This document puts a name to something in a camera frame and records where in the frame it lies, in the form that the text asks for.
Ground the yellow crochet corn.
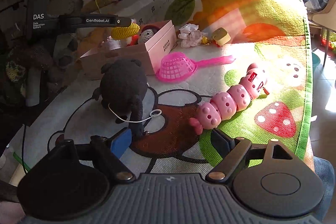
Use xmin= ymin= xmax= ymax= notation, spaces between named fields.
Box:
xmin=110 ymin=23 xmax=141 ymax=40

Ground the black crochet plush animal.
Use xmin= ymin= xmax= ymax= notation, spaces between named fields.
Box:
xmin=92 ymin=59 xmax=147 ymax=139

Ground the pink plastic toy strainer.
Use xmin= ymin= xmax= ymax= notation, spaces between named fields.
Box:
xmin=155 ymin=52 xmax=235 ymax=83

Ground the pink caterpillar toy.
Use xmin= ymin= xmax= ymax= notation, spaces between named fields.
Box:
xmin=189 ymin=63 xmax=269 ymax=135

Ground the red plastic toy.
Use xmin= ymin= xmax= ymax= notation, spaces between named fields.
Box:
xmin=126 ymin=35 xmax=139 ymax=47

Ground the white fleece blanket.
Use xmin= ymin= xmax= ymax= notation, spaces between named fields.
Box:
xmin=101 ymin=0 xmax=158 ymax=20

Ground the grey crochet doll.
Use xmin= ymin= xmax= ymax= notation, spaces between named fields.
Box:
xmin=138 ymin=26 xmax=159 ymax=44

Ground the pink cardboard box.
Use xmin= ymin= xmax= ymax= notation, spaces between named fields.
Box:
xmin=80 ymin=20 xmax=177 ymax=80

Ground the colourful cartoon play mat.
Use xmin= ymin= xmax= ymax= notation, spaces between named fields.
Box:
xmin=12 ymin=0 xmax=314 ymax=177

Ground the white frilly doll cloth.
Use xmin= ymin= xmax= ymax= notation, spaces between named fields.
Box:
xmin=178 ymin=23 xmax=208 ymax=48

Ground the cream yellow toy block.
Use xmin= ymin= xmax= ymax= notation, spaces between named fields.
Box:
xmin=211 ymin=27 xmax=231 ymax=47

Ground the beige chair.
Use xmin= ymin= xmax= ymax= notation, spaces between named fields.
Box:
xmin=303 ymin=0 xmax=335 ymax=66

